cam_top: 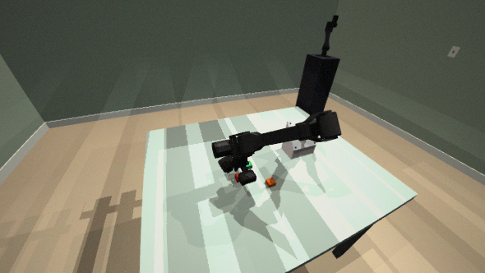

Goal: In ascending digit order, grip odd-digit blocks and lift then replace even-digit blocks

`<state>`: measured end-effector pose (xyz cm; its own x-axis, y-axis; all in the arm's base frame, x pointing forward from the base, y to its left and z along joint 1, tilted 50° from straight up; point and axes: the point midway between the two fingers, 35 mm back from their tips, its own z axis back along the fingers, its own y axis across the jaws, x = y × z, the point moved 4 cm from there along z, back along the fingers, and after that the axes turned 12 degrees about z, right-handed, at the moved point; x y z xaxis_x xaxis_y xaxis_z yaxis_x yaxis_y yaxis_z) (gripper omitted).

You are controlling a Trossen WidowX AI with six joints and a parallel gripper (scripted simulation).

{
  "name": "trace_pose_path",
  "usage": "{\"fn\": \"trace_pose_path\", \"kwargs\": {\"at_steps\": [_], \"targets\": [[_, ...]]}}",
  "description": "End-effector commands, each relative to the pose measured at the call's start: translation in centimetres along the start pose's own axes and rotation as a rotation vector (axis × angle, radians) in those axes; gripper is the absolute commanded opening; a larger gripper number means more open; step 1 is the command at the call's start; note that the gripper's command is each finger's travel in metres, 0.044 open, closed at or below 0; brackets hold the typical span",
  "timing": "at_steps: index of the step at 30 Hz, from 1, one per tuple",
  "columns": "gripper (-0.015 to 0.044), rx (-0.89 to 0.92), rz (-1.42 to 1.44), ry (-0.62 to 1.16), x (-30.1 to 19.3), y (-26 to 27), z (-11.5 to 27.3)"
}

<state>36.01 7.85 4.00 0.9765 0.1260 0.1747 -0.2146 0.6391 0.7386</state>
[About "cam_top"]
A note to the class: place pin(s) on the orange block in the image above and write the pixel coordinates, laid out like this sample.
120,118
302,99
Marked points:
270,182

